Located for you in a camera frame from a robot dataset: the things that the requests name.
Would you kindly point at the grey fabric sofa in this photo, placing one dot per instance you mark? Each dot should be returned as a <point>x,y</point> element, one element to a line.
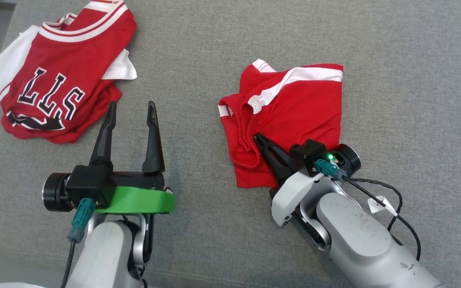
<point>394,80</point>

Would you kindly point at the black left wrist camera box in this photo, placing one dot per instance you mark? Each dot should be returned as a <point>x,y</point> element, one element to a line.
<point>90,184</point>

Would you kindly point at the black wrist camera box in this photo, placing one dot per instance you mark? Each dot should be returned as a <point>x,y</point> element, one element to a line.
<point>90,184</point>
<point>308,154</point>

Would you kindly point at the red jersey white sleeves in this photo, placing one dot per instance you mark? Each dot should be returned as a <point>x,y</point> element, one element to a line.
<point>54,72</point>

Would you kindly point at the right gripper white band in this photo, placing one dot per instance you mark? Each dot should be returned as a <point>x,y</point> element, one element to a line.
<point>294,196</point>

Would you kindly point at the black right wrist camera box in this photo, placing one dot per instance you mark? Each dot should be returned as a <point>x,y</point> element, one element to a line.
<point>308,154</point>

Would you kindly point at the red shorts white trim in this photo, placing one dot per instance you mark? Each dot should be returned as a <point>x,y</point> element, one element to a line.
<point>294,120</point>

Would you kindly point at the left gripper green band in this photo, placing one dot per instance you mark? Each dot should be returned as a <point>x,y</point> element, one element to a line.
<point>138,200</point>

